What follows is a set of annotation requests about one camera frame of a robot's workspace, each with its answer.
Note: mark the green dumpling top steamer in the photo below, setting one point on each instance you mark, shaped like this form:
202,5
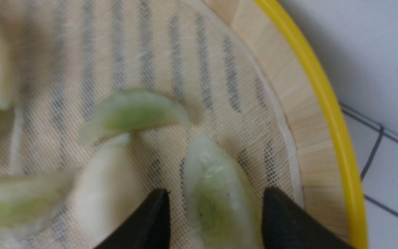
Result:
128,110

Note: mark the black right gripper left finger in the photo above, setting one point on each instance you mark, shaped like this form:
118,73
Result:
147,228

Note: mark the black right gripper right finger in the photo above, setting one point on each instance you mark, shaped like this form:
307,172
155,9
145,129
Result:
287,226

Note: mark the white mesh steamer liner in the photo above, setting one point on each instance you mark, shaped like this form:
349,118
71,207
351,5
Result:
71,54

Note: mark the small green dumpling centre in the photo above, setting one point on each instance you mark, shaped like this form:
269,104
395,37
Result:
28,203

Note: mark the white dumpling steamer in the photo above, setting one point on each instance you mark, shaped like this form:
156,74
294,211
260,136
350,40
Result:
109,190

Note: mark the yellow-rimmed bamboo steamer basket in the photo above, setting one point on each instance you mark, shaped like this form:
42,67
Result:
331,182

